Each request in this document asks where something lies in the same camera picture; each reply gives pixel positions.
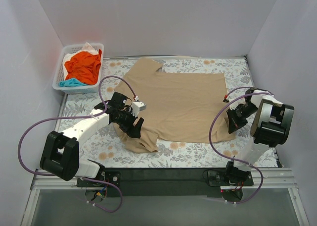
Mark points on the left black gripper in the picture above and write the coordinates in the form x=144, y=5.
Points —
x=132, y=126

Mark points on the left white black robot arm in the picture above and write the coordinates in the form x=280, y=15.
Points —
x=60, y=156

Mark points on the teal t shirt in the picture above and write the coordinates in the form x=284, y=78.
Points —
x=73, y=82

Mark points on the orange t shirt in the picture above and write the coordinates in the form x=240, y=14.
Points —
x=84, y=67

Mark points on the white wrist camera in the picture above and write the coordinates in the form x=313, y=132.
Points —
x=137, y=107
x=227, y=100

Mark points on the aluminium frame rail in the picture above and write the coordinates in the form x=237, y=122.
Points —
x=166, y=197

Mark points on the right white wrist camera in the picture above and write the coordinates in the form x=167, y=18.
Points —
x=227, y=100

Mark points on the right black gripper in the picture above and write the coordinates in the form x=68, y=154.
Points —
x=236, y=119

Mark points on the white t shirt in basket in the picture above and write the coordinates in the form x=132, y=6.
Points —
x=88, y=48

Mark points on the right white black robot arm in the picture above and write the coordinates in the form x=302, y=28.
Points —
x=270, y=128

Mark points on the white plastic laundry basket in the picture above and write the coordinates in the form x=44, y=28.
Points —
x=60, y=73

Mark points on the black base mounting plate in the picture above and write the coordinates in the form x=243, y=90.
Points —
x=168, y=181

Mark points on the beige t shirt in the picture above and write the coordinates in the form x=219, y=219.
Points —
x=181, y=107

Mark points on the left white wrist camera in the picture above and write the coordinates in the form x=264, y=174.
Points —
x=137, y=107

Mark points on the floral patterned table mat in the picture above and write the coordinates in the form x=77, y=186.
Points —
x=106, y=148

